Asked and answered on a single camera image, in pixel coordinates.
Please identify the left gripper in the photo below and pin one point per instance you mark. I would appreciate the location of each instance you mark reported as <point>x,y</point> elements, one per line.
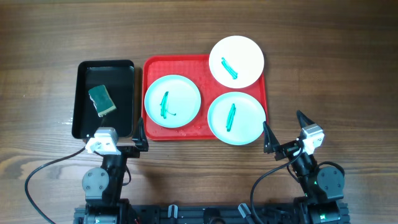
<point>140,142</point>

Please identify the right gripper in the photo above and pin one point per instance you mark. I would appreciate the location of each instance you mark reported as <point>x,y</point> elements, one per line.
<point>270,145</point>

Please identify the light blue plate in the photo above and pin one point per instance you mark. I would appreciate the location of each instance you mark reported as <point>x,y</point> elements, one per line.
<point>236,118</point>
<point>172,101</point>

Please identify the green yellow sponge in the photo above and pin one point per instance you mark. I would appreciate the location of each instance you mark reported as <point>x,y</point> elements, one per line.
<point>101,100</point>

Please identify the white plate top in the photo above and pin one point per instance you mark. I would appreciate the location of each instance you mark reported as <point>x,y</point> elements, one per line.
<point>236,61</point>

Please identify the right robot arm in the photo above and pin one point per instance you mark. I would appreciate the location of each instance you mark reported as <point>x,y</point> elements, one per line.
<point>322,183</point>

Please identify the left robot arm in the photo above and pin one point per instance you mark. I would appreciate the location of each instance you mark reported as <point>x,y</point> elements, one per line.
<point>103,185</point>

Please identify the black rectangular tray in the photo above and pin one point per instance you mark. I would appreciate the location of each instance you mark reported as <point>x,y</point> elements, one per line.
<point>118,78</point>

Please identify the red plastic tray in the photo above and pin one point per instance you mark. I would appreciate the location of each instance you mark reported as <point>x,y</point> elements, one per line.
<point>195,68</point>

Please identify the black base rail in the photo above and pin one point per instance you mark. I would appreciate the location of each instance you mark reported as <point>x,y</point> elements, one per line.
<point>269,213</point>

